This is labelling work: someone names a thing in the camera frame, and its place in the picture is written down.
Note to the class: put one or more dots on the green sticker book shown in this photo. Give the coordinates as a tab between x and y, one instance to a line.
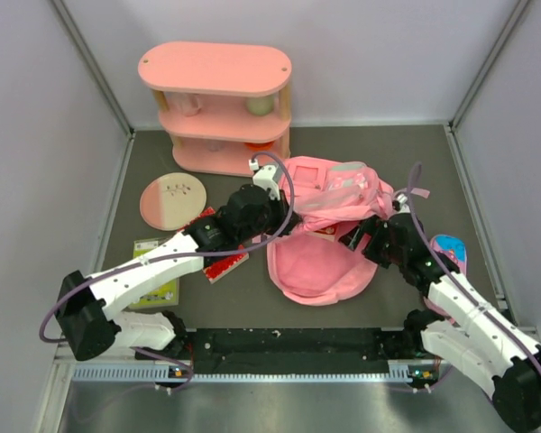
164	296

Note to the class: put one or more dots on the pink school backpack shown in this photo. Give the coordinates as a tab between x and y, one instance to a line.
312	271

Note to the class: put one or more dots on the red cartoon book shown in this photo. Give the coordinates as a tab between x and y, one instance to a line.
329	233

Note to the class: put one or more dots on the clear glass on lower shelf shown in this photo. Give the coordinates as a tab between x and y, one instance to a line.
214	145

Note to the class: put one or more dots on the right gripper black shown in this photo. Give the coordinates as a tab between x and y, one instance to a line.
375	228

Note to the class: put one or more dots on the pale green cup on shelf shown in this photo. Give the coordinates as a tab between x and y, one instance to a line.
260	106

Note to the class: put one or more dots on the pink cup on shelf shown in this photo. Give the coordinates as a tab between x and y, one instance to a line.
188	104

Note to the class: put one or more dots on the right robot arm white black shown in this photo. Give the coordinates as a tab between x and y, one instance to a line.
470	334

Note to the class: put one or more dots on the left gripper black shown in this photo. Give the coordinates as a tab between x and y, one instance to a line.
280	207

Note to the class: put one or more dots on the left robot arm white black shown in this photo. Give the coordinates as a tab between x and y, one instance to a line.
92	311

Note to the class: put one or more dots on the pink pencil case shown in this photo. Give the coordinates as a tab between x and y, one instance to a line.
454	248

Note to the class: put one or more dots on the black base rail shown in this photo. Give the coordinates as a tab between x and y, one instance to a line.
298	350

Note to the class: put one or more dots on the grey slotted cable duct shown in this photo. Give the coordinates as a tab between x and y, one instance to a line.
165	373

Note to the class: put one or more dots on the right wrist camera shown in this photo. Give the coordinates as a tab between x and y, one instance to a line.
400	202

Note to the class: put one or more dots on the orange bowl on lower shelf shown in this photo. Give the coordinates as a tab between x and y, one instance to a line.
259	147

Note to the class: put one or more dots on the pink three-tier shelf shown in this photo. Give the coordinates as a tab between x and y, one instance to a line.
223	75

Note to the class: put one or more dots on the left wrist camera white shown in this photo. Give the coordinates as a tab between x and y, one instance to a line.
267	177

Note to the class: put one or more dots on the pink and cream plate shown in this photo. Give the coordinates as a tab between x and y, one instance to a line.
172	201

